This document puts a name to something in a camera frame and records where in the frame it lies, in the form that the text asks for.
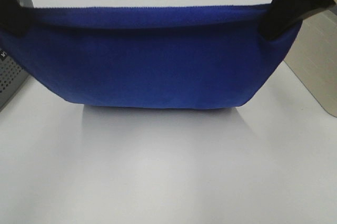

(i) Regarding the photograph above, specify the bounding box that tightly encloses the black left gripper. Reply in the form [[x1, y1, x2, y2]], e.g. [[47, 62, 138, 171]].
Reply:
[[1, 0, 31, 37]]

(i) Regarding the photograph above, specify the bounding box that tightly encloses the blue towel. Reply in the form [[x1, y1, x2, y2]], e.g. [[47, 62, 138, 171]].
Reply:
[[1, 5, 301, 109]]

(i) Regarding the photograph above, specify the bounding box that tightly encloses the grey perforated plastic basket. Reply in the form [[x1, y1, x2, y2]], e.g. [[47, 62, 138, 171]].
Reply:
[[0, 0, 34, 111]]

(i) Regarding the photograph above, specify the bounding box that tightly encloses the beige bin with grey rim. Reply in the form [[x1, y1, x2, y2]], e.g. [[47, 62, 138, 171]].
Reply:
[[284, 7, 336, 117]]

